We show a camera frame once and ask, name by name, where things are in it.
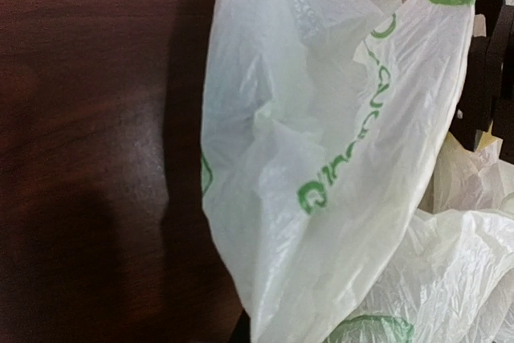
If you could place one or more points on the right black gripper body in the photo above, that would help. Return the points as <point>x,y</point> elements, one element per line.
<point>486,103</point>

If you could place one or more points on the pale green plastic bag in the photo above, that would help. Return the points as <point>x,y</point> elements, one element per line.
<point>337,196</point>

